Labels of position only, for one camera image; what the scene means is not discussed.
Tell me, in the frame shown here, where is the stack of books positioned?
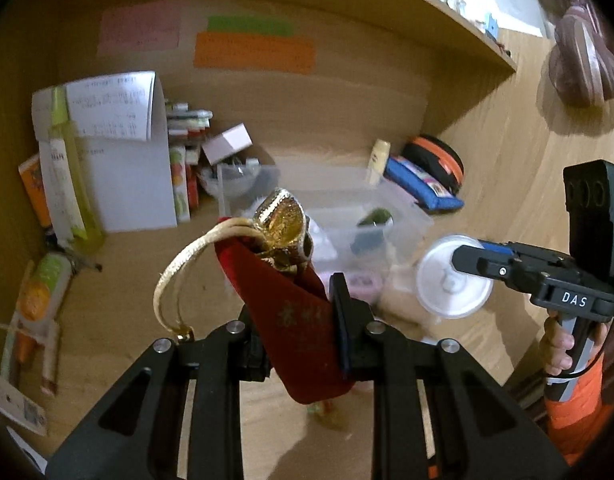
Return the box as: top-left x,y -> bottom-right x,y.
165,100 -> 213,223

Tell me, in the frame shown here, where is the blue patchwork pencil pouch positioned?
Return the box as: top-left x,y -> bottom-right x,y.
384,156 -> 464,212

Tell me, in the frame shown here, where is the black orange zip case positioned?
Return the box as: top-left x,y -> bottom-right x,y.
401,134 -> 464,195

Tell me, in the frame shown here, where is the green cylindrical container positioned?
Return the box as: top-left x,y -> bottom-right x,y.
357,208 -> 394,226

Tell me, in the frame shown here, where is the brown hanging bag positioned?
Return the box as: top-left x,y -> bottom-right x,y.
548,2 -> 614,108

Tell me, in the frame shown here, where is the right hand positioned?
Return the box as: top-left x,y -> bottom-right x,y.
538,309 -> 611,377

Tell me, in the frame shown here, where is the orange sticky note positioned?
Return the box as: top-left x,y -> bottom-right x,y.
193,32 -> 316,75

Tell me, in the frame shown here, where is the beige lotion bottle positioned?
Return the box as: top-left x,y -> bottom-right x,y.
367,139 -> 391,185

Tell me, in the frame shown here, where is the green sticky note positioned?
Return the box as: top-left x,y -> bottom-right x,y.
206,15 -> 294,37

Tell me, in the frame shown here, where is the clear plastic storage bin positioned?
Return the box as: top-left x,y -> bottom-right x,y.
218,162 -> 433,276

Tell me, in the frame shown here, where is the pink sticky note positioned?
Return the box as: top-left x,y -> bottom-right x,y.
97,0 -> 182,56

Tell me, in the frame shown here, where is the pink round device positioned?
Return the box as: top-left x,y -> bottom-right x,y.
346,266 -> 437,344

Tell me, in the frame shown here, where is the small white pink box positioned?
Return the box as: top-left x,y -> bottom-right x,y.
202,124 -> 253,166

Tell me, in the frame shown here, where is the red velvet pouch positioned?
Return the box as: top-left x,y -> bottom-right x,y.
153,186 -> 356,406

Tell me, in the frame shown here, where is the white paper file holder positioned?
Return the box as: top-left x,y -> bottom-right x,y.
30,70 -> 179,234

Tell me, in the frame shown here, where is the green spray bottle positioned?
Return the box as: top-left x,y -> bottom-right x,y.
48,86 -> 104,256

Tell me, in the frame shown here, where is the orange sleeve forearm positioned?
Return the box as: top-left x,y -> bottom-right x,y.
544,356 -> 614,466

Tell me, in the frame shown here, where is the orange booklet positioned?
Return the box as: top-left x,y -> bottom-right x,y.
18,154 -> 52,230

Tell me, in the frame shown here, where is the white barcode tag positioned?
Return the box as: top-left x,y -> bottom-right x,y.
0,376 -> 48,437

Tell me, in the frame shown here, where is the white round lid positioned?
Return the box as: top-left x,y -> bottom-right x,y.
415,234 -> 493,320

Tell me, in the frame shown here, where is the orange green tube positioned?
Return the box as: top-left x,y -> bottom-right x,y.
0,252 -> 73,396

